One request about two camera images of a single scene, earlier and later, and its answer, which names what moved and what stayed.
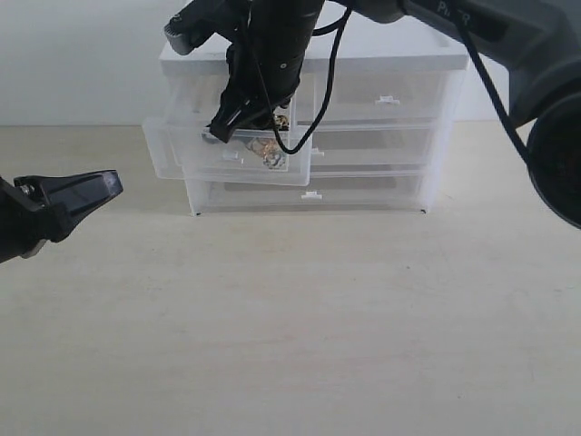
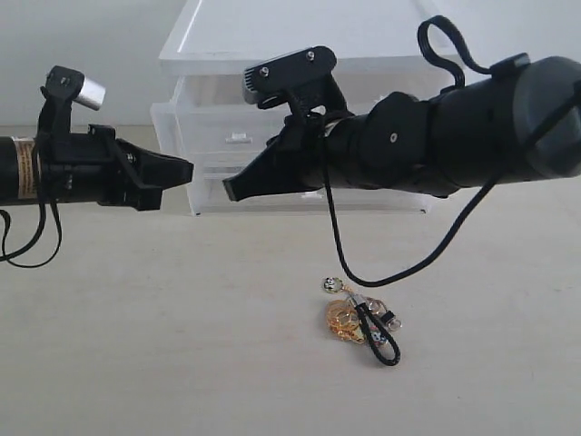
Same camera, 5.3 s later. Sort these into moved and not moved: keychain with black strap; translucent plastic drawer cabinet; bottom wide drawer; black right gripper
Moved: keychain with black strap; black right gripper
Not moved: translucent plastic drawer cabinet; bottom wide drawer
